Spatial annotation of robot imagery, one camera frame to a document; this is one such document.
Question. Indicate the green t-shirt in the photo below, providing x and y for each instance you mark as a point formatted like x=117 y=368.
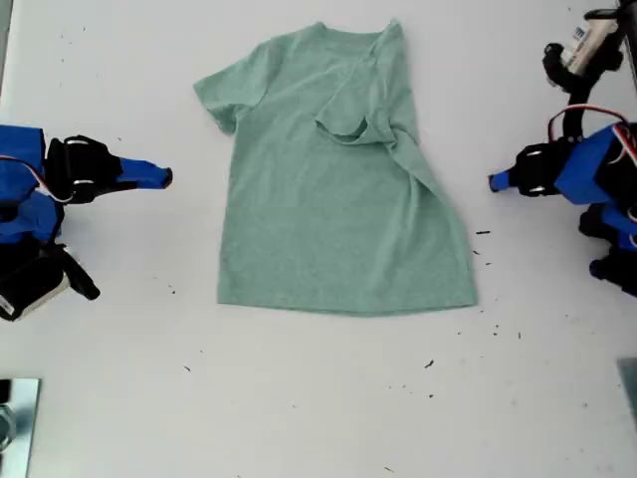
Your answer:
x=323 y=224

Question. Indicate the black clamp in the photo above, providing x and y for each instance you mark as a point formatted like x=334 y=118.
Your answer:
x=5 y=391

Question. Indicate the black camera stalk arm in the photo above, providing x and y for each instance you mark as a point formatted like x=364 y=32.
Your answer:
x=577 y=114

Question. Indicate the steel post plate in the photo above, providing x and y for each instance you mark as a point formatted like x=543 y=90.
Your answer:
x=22 y=428

